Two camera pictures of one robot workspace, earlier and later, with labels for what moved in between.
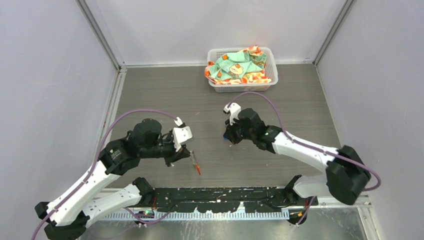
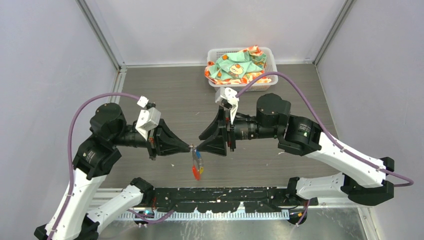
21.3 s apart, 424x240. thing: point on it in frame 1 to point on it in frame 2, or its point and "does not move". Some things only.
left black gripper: [182, 153] to [163, 134]
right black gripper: [229, 132] to [217, 144]
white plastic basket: [270, 70] does not move
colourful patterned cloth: [246, 67] does not move
